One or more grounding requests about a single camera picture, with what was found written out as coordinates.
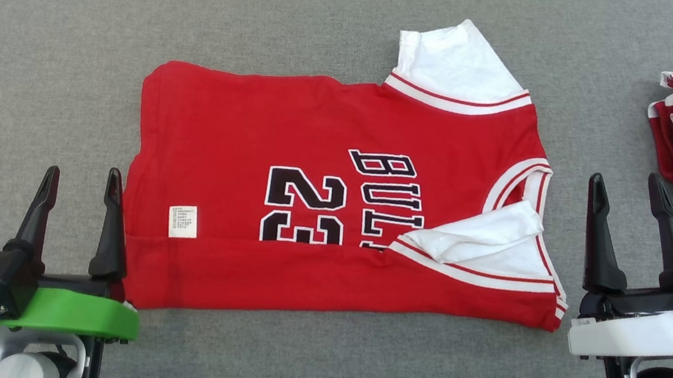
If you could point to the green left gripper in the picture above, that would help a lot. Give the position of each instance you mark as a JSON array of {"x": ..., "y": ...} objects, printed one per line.
[{"x": 77, "y": 314}]

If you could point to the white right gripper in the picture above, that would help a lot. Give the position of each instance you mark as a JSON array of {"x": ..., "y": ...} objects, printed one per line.
[{"x": 633, "y": 331}]

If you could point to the red white basketball jersey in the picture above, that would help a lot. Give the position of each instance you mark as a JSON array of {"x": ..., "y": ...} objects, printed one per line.
[{"x": 241, "y": 126}]

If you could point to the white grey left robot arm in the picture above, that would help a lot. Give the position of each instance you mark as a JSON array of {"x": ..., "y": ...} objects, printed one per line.
[{"x": 26, "y": 366}]

